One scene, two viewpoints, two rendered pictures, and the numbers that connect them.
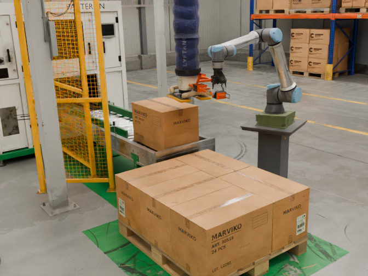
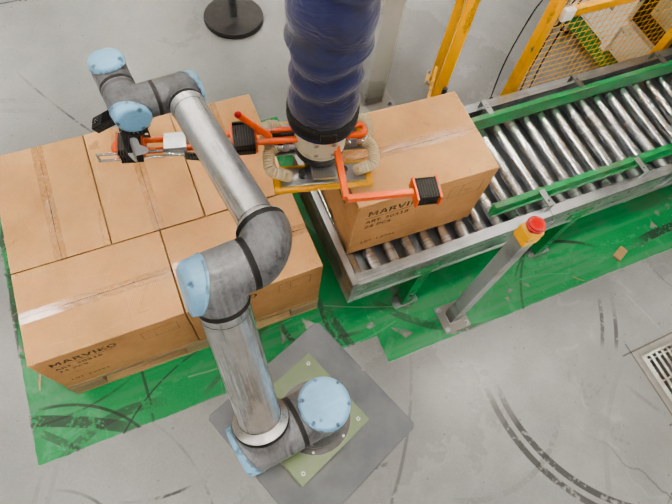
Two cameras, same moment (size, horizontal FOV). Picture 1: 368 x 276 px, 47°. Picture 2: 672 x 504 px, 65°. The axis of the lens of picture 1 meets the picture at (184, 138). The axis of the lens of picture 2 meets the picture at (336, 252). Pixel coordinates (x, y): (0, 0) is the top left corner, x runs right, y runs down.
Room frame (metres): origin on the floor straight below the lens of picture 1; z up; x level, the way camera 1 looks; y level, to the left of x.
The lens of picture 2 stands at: (3.95, -1.14, 2.59)
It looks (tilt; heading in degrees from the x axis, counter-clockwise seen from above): 64 degrees down; 93
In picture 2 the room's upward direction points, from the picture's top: 12 degrees clockwise
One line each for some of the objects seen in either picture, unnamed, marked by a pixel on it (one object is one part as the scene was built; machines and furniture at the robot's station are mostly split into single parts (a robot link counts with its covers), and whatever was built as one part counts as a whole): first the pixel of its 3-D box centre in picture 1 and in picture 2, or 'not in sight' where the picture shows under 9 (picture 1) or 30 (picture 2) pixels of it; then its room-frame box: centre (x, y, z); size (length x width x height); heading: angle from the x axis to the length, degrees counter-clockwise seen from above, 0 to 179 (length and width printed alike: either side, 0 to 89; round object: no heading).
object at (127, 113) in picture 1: (130, 113); (635, 168); (5.20, 0.66, 0.60); 1.60 x 0.10 x 0.09; 36
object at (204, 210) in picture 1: (207, 203); (163, 232); (3.09, -0.17, 0.34); 1.20 x 1.00 x 0.40; 36
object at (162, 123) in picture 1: (164, 123); (399, 174); (4.08, 0.19, 0.75); 0.60 x 0.40 x 0.40; 34
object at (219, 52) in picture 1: (218, 53); (111, 75); (3.24, -0.28, 1.51); 0.10 x 0.09 x 0.12; 132
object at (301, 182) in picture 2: (197, 93); (322, 174); (3.80, -0.14, 1.09); 0.34 x 0.10 x 0.05; 23
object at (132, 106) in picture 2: (226, 51); (130, 103); (3.33, -0.35, 1.51); 0.12 x 0.12 x 0.09; 42
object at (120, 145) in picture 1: (100, 136); (504, 109); (4.57, 0.93, 0.50); 2.31 x 0.05 x 0.19; 36
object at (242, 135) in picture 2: (200, 87); (244, 138); (3.54, -0.15, 1.20); 0.10 x 0.08 x 0.06; 113
